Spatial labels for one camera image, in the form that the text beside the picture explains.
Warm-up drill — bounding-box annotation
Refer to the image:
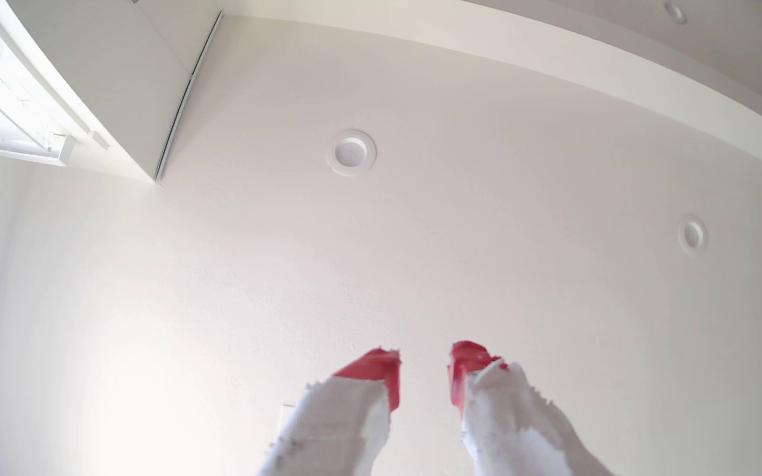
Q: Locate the white door frame track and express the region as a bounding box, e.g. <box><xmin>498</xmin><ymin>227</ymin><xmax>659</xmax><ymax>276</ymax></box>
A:
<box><xmin>154</xmin><ymin>10</ymin><xmax>225</xmax><ymax>182</ymax></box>

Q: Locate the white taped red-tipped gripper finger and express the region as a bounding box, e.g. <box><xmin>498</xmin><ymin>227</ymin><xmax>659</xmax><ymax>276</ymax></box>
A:
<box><xmin>258</xmin><ymin>348</ymin><xmax>402</xmax><ymax>476</ymax></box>
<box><xmin>449</xmin><ymin>340</ymin><xmax>615</xmax><ymax>476</ymax></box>

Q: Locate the round recessed ceiling light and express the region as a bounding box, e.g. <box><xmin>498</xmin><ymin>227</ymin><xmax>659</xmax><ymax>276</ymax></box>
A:
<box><xmin>677</xmin><ymin>213</ymin><xmax>709</xmax><ymax>258</ymax></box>
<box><xmin>326</xmin><ymin>128</ymin><xmax>378</xmax><ymax>177</ymax></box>

